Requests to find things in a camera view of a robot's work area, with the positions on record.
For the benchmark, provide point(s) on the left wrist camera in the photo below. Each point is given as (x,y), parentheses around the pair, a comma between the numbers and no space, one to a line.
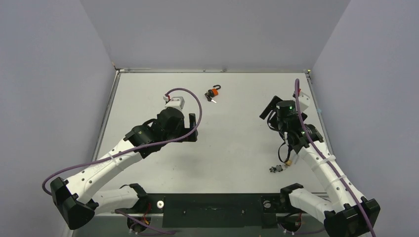
(174,102)

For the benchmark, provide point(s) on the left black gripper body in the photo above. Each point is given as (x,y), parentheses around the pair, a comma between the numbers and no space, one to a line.
(181,131)

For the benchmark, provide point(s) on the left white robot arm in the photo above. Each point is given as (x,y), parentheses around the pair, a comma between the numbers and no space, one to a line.
(78,198)

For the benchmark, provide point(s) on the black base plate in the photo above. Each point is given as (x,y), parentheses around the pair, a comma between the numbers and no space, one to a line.
(216,210)

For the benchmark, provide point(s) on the brass long-shackle padlock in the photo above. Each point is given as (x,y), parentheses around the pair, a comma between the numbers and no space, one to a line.
(280,167)

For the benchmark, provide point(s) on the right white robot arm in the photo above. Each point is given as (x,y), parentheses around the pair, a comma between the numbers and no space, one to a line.
(346,212)

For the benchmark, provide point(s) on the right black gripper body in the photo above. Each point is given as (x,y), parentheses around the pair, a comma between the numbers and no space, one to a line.
(270,107)

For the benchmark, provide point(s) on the orange padlock with keys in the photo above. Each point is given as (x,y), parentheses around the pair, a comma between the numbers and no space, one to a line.
(211,93)

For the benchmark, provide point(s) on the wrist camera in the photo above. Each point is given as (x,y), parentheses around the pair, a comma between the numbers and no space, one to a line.
(174,102)
(303,101)

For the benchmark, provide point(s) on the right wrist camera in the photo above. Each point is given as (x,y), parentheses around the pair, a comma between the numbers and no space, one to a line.
(303,101)

